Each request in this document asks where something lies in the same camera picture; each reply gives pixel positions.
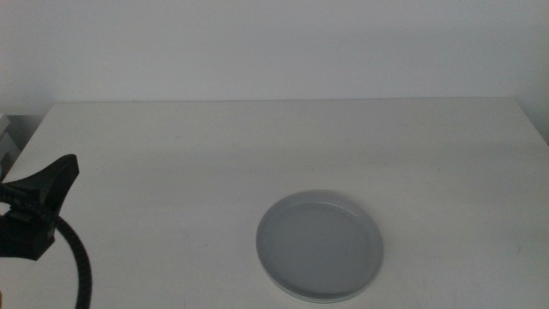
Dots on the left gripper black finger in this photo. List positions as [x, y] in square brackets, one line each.
[51, 184]

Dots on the pale green shallow bowl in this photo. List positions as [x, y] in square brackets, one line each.
[321, 301]

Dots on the grey shallow bowl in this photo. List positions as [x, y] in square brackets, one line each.
[319, 244]

